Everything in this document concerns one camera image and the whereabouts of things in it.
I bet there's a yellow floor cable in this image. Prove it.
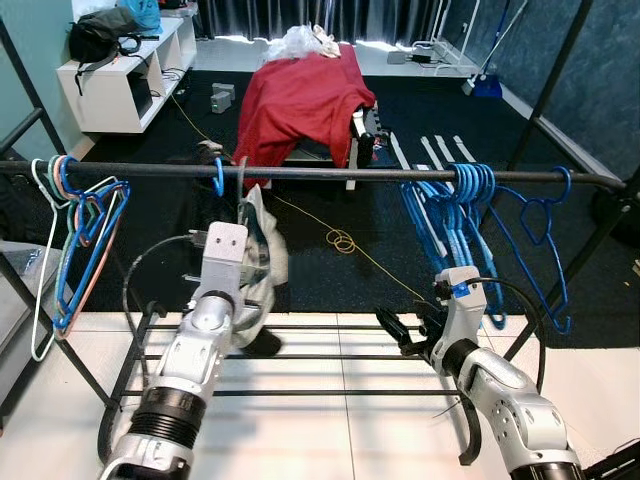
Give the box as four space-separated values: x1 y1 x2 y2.
165 85 431 306

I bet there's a bundle of pastel hangers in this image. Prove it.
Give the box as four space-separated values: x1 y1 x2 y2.
28 155 131 363

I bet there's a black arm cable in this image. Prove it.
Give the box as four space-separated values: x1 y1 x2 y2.
95 233 211 461
430 278 546 466

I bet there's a black metal clothes rack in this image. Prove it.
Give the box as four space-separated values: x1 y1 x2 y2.
0 0 640 461

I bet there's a white shelf unit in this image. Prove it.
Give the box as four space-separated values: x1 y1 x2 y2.
55 15 198 134

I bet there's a blue plastic hanger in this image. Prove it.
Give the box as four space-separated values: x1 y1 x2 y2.
488 165 574 336
211 157 227 198

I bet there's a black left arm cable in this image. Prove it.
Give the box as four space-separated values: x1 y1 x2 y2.
95 233 211 461

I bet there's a white metal garment rack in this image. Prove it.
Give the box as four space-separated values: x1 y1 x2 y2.
385 0 481 76

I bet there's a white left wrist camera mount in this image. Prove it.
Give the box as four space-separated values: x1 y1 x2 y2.
200 222 249 301

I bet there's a white handled broom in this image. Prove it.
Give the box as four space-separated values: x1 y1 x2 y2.
460 0 531 99

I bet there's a white plastic bag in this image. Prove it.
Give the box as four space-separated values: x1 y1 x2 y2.
265 25 341 61

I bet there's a grey underpants lettered waistband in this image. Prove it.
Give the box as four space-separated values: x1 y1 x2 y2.
232 183 291 336

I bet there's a dark pleated curtain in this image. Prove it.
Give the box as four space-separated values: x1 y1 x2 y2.
195 0 481 41

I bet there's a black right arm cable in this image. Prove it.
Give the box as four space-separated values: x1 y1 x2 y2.
430 278 546 466

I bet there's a black carpet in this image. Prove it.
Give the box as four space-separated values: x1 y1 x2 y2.
0 40 640 336

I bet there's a black backpack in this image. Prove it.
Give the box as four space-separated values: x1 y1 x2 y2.
0 155 61 246

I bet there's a small grey box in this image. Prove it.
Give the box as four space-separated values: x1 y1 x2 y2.
210 83 237 113

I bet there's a red cloth cover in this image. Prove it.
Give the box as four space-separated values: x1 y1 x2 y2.
232 42 378 186

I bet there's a light blue bag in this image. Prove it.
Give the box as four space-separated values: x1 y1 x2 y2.
125 0 163 31

